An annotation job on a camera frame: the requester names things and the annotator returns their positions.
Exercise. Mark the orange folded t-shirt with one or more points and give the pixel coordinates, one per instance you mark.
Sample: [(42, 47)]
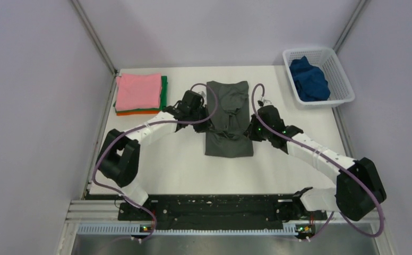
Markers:
[(137, 112)]

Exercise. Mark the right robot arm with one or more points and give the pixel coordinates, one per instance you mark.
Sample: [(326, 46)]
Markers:
[(358, 188)]

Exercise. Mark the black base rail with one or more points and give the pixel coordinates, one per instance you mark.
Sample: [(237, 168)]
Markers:
[(220, 211)]

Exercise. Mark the dark grey t-shirt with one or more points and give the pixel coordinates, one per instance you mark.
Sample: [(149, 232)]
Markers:
[(225, 137)]

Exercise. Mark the blue t-shirt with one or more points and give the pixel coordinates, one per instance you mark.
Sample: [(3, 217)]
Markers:
[(309, 81)]

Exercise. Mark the grey cable duct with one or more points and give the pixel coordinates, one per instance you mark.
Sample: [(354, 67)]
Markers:
[(138, 229)]

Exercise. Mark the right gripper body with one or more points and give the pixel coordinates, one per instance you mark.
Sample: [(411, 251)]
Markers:
[(257, 132)]

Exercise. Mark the green folded t-shirt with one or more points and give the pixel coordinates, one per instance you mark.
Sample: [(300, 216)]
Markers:
[(163, 96)]

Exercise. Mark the pink folded t-shirt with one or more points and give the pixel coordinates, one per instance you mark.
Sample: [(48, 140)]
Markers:
[(138, 91)]

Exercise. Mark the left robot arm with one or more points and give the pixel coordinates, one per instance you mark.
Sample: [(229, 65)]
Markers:
[(120, 153)]

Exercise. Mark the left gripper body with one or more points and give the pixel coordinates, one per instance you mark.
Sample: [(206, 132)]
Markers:
[(201, 112)]

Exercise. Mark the white plastic basket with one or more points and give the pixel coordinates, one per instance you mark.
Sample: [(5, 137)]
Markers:
[(326, 59)]

